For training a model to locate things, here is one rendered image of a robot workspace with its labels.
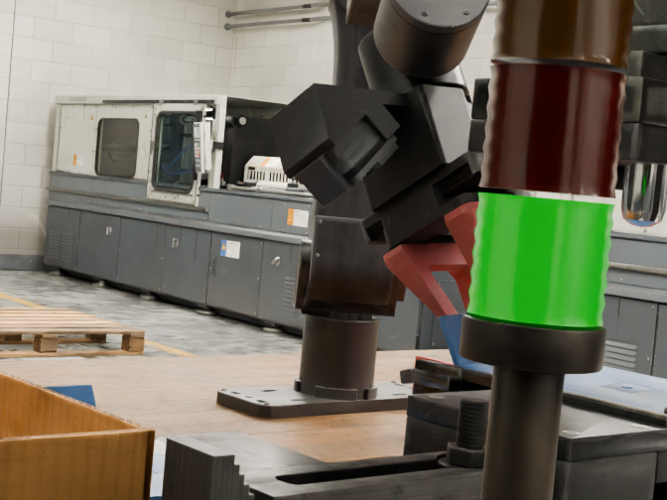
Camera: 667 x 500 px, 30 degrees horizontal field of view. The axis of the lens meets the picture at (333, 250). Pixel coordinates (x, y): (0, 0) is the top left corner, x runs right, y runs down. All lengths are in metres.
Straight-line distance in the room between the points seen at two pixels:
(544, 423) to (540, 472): 0.01
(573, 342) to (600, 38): 0.08
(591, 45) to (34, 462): 0.29
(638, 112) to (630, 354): 5.86
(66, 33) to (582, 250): 12.07
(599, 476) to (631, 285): 5.86
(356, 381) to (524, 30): 0.70
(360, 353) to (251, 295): 7.99
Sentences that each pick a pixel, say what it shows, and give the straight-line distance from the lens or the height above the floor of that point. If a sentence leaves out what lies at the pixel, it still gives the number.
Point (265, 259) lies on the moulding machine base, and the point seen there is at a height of 0.51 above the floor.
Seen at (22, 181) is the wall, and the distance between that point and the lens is 12.18.
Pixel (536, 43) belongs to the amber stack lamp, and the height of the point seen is 1.12.
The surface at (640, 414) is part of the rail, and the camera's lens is 0.61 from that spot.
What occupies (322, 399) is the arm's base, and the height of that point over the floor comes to 0.91.
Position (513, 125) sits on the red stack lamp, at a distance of 0.34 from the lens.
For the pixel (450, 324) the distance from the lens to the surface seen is 0.70.
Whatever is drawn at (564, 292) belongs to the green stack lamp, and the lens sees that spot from 0.34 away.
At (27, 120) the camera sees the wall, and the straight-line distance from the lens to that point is 12.19.
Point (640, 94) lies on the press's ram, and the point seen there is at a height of 1.13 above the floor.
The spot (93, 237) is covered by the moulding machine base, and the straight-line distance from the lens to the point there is 11.24.
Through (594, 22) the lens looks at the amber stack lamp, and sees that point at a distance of 0.34.
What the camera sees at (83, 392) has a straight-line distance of 0.76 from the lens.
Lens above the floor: 1.08
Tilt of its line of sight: 3 degrees down
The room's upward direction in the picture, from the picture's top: 5 degrees clockwise
